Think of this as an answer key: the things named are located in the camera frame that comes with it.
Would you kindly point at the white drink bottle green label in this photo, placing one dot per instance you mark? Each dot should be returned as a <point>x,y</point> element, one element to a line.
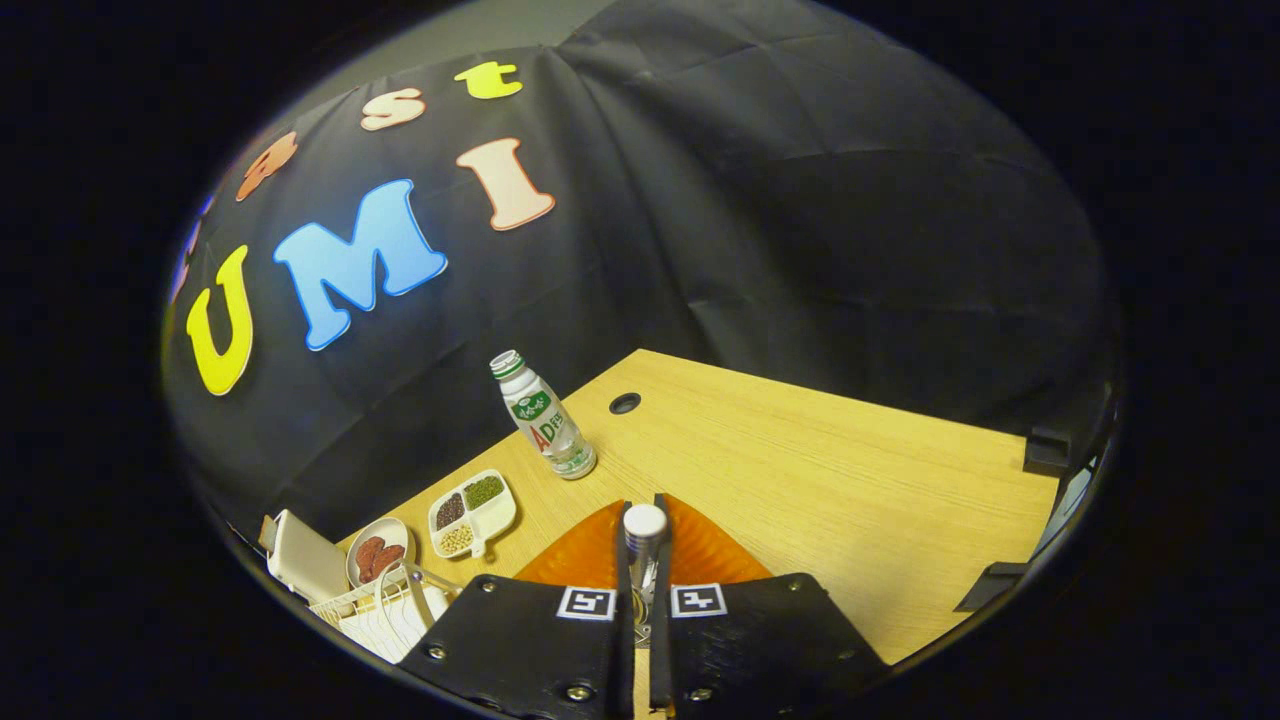
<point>540,415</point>

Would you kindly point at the white dish rack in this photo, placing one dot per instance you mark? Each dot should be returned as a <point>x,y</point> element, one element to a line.
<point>375,625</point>

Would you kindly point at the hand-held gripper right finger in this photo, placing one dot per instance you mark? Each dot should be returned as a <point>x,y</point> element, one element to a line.
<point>750,640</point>

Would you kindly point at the round dish with red food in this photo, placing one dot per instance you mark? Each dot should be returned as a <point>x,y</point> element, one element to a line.
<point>380,555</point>

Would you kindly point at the black table edge bracket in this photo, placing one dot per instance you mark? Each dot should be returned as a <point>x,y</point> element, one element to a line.
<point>995,588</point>
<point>1047,452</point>

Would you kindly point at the white box container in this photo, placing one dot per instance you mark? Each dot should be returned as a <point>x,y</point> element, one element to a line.
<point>305,558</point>

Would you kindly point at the white divided tray with beans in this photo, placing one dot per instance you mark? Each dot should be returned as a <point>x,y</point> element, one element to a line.
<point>475,510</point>

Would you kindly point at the black backdrop cloth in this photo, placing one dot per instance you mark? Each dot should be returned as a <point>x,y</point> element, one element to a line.
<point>800,200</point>

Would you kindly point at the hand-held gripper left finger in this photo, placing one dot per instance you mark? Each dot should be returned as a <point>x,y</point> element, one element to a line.
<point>530,650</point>

